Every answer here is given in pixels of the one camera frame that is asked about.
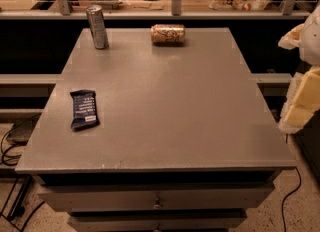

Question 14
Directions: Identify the grey drawer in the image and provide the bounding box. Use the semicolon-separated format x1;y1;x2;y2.
68;211;247;232
38;183;274;212

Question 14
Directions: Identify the black cable right floor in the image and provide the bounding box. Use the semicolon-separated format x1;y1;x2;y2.
280;167;303;232

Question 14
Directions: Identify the lower grey drawer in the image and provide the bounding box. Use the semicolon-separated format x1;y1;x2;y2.
68;211;247;232

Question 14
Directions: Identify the upper grey drawer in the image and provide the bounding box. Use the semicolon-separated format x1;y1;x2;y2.
38;183;274;212

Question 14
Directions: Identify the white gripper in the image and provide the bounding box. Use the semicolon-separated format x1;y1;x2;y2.
278;6;320;134

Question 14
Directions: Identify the black cables left floor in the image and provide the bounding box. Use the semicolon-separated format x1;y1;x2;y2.
0;114;46;232

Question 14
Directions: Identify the metal railing frame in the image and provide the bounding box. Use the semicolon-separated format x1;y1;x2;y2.
0;0;319;20

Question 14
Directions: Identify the grey box on floor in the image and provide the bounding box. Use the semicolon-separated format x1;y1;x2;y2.
6;120;36;144

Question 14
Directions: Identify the dark blue snack wrapper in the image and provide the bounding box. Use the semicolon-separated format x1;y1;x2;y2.
70;90;100;130

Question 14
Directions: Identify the grey drawer cabinet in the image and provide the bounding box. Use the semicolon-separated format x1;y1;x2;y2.
17;28;295;217

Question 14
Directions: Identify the tall silver can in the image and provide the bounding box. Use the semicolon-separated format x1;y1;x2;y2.
86;5;109;49

